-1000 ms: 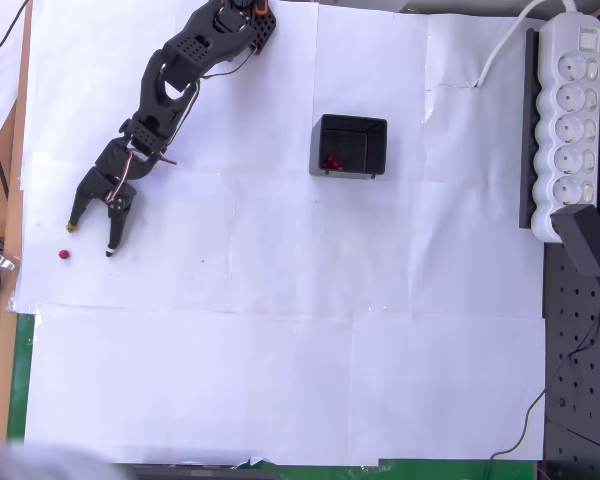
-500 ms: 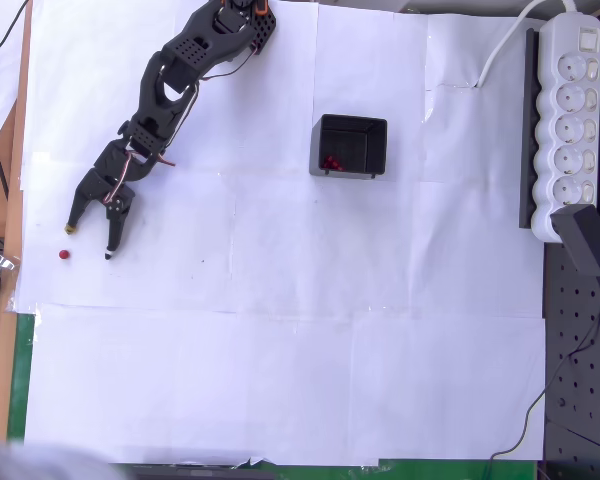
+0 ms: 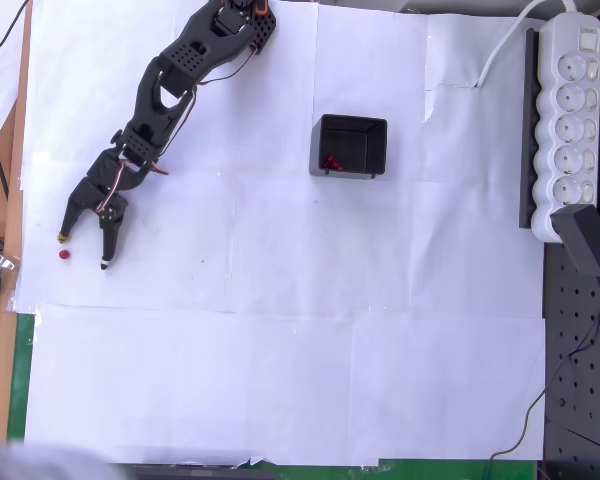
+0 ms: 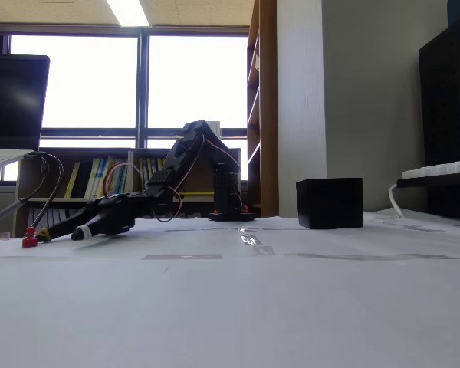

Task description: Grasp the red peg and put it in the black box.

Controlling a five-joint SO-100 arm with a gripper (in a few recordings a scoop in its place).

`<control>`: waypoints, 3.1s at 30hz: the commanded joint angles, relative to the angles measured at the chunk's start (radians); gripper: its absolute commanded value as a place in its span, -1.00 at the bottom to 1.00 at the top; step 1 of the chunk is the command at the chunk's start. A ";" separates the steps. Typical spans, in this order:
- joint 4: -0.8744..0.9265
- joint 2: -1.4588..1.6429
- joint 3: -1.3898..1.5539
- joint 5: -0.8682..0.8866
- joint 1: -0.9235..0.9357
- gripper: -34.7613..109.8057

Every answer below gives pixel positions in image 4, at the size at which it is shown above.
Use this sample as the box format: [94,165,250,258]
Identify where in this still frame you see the small red block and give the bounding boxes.
[21,226,38,249]

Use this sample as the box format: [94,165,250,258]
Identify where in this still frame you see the black box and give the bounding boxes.
[295,177,364,230]

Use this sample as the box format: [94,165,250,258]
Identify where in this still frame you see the white binder row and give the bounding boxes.
[26,206,100,233]

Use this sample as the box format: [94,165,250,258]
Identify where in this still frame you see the light blue yellow book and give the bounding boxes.
[114,159,129,196]

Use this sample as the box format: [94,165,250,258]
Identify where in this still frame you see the low wooden bookshelf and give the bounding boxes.
[14,147,243,238]

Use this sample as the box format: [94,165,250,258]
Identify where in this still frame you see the blue white book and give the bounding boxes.
[97,157,110,199]

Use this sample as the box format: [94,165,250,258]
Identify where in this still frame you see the leaning yellow book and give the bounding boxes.
[64,161,81,199]

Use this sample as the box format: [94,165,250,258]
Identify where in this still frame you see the yellow white book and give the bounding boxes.
[84,157,101,199]

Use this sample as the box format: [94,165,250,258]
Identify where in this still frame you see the grey rod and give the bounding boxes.
[0,198,28,229]

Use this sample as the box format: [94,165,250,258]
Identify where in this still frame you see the clear tape strip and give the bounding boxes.
[141,253,222,261]
[240,233,277,256]

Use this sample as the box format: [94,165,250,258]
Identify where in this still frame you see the dark laptop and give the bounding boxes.
[0,53,51,173]

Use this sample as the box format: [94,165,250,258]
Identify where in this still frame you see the white paper table cover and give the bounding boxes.
[0,209,460,368]

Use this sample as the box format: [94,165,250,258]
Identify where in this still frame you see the ceiling light panel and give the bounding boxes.
[106,0,151,28]

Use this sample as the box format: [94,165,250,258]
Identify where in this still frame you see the white keyboard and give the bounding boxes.
[401,159,460,180]

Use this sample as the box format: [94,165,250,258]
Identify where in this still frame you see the black pegboard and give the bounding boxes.
[418,15,460,222]

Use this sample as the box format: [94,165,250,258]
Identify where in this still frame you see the red white servo wires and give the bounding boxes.
[103,132,242,224]

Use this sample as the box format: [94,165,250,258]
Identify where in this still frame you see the black cable with plug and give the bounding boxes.
[18,152,50,204]

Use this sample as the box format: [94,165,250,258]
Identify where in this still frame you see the dark window frame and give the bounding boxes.
[0,25,250,150]

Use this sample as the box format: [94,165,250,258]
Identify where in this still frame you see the white power strip cable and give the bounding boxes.
[388,182,406,219]

